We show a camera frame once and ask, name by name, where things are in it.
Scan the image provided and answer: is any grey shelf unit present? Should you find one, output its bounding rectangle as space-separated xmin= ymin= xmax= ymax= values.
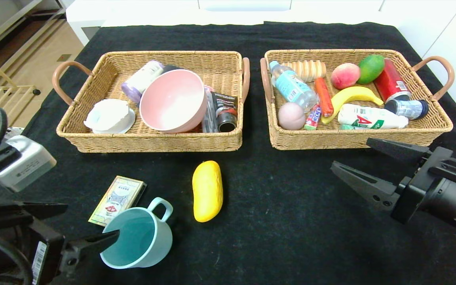
xmin=0 ymin=0 xmax=67 ymax=56

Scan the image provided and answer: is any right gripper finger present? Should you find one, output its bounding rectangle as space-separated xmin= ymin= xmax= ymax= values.
xmin=330 ymin=160 xmax=411 ymax=211
xmin=366 ymin=137 xmax=431 ymax=168

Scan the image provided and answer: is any pale pink peach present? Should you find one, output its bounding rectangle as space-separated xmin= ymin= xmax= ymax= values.
xmin=277 ymin=102 xmax=306 ymax=131

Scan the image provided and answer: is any wicker basket holding food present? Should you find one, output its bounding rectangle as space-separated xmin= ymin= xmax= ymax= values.
xmin=260 ymin=49 xmax=455 ymax=151

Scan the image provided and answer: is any red soda can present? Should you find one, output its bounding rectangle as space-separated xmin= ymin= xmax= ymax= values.
xmin=374 ymin=59 xmax=412 ymax=103

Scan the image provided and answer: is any teal plastic mug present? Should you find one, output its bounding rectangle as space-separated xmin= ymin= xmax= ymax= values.
xmin=100 ymin=197 xmax=174 ymax=270

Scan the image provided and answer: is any ridged bread loaf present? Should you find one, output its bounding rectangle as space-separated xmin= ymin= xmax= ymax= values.
xmin=281 ymin=60 xmax=327 ymax=82

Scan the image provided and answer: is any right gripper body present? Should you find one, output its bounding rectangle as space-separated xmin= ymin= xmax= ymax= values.
xmin=390 ymin=146 xmax=456 ymax=239

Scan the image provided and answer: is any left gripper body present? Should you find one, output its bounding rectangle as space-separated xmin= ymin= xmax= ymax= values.
xmin=0 ymin=213 xmax=66 ymax=285

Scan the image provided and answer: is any black packaged item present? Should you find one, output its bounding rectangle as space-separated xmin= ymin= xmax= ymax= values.
xmin=202 ymin=88 xmax=239 ymax=134

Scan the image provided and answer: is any water bottle blue cap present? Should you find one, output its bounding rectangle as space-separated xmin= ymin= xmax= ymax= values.
xmin=269 ymin=60 xmax=318 ymax=112

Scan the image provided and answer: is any playing card box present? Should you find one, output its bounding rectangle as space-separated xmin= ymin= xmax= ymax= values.
xmin=88 ymin=176 xmax=148 ymax=227

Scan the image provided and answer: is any red peach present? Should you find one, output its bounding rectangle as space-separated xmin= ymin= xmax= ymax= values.
xmin=331 ymin=63 xmax=361 ymax=90

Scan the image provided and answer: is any pink bowl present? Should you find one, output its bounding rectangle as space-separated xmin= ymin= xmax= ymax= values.
xmin=140 ymin=69 xmax=209 ymax=134

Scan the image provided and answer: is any wicker basket holding pink bowl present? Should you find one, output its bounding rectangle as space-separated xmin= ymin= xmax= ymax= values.
xmin=52 ymin=51 xmax=251 ymax=154

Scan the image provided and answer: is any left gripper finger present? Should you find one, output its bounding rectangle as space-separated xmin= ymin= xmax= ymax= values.
xmin=0 ymin=195 xmax=69 ymax=220
xmin=60 ymin=229 xmax=120 ymax=278

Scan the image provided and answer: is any orange sausage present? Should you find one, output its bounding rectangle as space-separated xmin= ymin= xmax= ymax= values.
xmin=315 ymin=77 xmax=334 ymax=118

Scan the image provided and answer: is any small silver jar black cap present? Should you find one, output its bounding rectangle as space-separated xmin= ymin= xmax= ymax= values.
xmin=385 ymin=99 xmax=429 ymax=120

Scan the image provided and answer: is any white ceramic dish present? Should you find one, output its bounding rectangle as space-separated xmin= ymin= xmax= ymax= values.
xmin=84 ymin=99 xmax=136 ymax=135

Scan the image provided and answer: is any white milk drink bottle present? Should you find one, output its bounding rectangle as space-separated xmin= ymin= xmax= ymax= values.
xmin=337 ymin=104 xmax=409 ymax=130

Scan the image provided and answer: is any white bottle purple cap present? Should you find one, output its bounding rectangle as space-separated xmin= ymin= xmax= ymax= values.
xmin=122 ymin=61 xmax=165 ymax=106

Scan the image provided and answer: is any white cabinet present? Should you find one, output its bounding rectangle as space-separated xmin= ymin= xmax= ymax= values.
xmin=66 ymin=0 xmax=407 ymax=47

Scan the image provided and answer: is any yellow banana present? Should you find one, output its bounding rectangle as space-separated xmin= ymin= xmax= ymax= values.
xmin=321 ymin=86 xmax=384 ymax=125

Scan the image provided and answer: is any yellow mango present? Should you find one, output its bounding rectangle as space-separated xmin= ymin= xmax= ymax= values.
xmin=192 ymin=161 xmax=224 ymax=223

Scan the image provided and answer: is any black table cloth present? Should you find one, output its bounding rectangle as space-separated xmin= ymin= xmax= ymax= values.
xmin=0 ymin=22 xmax=456 ymax=285

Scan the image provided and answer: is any red candy pack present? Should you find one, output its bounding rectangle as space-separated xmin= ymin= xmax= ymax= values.
xmin=304 ymin=104 xmax=322 ymax=130

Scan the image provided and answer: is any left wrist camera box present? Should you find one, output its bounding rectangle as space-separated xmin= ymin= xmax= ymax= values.
xmin=0 ymin=135 xmax=57 ymax=193

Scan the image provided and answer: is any green mango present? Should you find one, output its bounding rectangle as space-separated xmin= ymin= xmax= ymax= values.
xmin=357 ymin=55 xmax=386 ymax=85

